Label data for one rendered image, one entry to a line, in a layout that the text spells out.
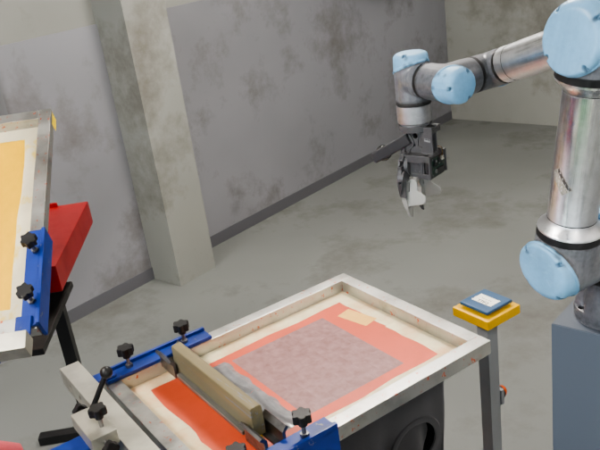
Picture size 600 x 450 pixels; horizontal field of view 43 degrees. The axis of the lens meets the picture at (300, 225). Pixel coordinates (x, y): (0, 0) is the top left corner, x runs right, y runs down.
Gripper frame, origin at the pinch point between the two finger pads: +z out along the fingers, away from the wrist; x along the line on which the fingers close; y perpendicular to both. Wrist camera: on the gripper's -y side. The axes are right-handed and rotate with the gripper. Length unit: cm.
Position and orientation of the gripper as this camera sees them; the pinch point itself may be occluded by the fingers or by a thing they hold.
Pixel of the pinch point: (413, 207)
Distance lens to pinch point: 176.9
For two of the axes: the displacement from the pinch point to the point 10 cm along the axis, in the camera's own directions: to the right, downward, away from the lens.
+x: 6.4, -3.6, 6.8
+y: 7.6, 1.5, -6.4
